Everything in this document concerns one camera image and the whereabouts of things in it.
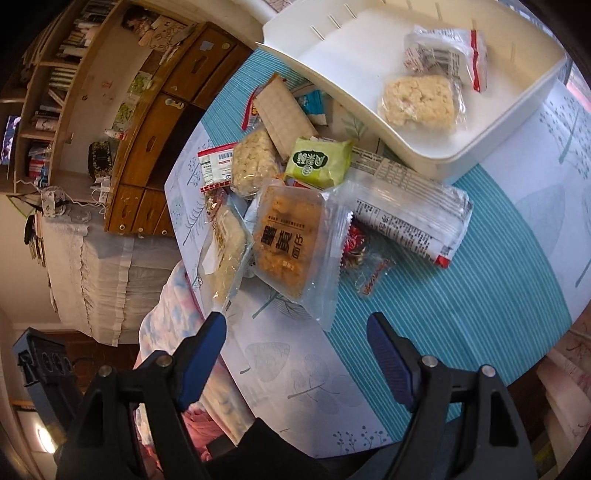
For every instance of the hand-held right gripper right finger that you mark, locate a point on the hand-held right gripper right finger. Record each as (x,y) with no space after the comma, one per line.
(390,364)

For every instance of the dark box with round holes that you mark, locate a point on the dark box with round holes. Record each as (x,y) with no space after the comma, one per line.
(44,374)

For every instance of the white drawer lock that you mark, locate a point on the white drawer lock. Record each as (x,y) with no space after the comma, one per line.
(173,104)

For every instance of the white red-edged snack packet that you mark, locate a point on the white red-edged snack packet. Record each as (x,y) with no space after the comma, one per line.
(438,53)
(216,164)

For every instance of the small white bottle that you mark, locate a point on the small white bottle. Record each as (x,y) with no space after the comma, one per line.
(115,134)

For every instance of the white plastic bin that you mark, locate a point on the white plastic bin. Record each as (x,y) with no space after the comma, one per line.
(360,60)

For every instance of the green leaf card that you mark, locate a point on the green leaf card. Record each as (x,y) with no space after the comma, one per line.
(141,83)
(122,113)

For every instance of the brown cracker packet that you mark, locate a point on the brown cracker packet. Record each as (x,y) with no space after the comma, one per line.
(281,117)

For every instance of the pink cushion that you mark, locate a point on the pink cushion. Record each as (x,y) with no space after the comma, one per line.
(203,434)

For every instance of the clear puffed rice packet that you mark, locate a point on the clear puffed rice packet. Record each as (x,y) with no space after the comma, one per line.
(254,161)
(418,101)

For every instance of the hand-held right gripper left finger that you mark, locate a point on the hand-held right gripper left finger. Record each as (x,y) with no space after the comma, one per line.
(203,364)

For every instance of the white patterned bag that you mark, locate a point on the white patterned bag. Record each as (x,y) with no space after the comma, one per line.
(51,203)

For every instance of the green snack packet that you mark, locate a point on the green snack packet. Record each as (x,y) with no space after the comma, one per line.
(318,161)

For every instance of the pastel floral blanket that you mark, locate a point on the pastel floral blanket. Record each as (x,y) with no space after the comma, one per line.
(171,318)

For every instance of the rows of books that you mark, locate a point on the rows of books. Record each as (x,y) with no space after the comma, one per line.
(60,76)

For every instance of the small shiny red wrapper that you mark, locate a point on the small shiny red wrapper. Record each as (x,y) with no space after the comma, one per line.
(214,203)

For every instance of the wooden desk with drawers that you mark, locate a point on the wooden desk with drawers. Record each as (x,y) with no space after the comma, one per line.
(152,138)

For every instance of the clear pale cake packet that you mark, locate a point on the clear pale cake packet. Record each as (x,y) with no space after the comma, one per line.
(226,254)

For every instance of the small blue snack packet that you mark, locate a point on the small blue snack packet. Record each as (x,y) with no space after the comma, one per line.
(314,104)

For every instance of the small screen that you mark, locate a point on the small screen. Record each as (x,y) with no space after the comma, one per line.
(9,138)

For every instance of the cardboard box with drawings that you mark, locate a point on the cardboard box with drawings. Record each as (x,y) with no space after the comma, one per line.
(164,32)

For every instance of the wooden bookshelf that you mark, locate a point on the wooden bookshelf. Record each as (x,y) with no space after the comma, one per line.
(99,83)

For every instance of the white power strip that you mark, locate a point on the white power strip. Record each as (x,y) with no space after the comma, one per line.
(101,187)

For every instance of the red orange snack package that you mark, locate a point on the red orange snack package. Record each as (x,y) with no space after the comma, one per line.
(411,207)

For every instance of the white lace cloth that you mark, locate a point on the white lace cloth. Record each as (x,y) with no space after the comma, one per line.
(92,277)

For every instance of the clear red candy packet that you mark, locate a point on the clear red candy packet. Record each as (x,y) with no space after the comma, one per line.
(364,263)

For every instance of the orange pastry packet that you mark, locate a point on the orange pastry packet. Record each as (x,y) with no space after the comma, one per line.
(288,240)

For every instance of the black floral case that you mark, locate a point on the black floral case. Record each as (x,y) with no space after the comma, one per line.
(99,159)

